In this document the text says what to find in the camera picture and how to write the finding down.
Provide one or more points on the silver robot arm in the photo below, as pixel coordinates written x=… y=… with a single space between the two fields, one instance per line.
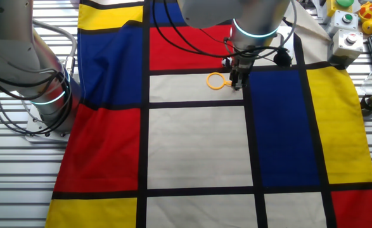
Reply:
x=8 y=47

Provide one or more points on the orange yellow toy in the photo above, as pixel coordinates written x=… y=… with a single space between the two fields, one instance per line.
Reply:
x=369 y=12

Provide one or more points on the grey box with green button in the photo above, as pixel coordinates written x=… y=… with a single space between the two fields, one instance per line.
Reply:
x=341 y=23

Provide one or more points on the colour block patterned cloth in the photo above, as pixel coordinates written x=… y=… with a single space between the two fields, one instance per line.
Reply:
x=198 y=145

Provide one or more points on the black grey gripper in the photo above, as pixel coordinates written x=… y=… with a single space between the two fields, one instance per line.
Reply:
x=243 y=65

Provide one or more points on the small soccer ball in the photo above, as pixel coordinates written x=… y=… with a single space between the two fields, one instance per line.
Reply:
x=225 y=62

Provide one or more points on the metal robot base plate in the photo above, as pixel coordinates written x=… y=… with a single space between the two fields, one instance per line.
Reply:
x=33 y=130

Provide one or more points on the yellow box with green button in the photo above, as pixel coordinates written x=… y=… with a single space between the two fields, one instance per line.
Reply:
x=334 y=8

